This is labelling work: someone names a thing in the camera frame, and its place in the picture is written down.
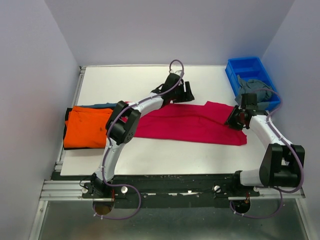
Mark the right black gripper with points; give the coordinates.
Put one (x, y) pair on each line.
(230, 120)

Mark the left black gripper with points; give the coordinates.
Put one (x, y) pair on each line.
(186, 96)

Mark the magenta t shirt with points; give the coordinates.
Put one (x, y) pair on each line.
(191, 123)

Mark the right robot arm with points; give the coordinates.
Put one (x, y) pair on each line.
(282, 165)

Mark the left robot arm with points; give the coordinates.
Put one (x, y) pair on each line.
(123, 123)

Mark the grey crumpled t shirt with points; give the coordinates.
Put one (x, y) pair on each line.
(253, 86)

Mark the blue plastic bin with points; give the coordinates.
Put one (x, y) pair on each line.
(251, 68)

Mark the teal folded t shirt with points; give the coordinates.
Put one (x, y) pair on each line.
(101, 106)

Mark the orange folded t shirt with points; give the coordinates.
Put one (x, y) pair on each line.
(86, 128)

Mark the black folded t shirt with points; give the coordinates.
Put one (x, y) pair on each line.
(66, 119)

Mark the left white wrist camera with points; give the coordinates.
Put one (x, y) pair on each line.
(176, 72)

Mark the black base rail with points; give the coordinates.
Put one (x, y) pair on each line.
(163, 191)

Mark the aluminium frame profile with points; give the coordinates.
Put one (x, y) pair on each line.
(65, 190)

